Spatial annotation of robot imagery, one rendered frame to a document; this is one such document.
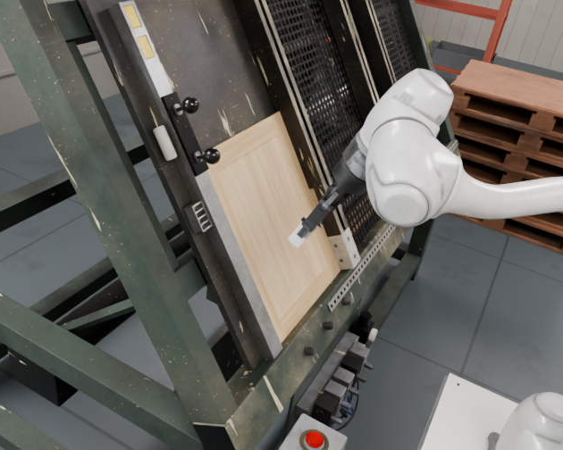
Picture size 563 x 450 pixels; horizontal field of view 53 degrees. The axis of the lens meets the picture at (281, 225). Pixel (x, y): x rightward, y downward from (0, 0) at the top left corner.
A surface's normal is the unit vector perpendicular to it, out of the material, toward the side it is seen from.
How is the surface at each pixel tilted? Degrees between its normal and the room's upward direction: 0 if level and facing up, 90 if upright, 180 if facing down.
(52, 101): 90
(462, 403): 1
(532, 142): 90
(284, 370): 58
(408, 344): 0
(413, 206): 99
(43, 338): 0
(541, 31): 90
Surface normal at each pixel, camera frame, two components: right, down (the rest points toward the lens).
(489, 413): 0.14, -0.84
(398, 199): -0.25, 0.64
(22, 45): -0.48, 0.42
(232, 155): 0.80, -0.14
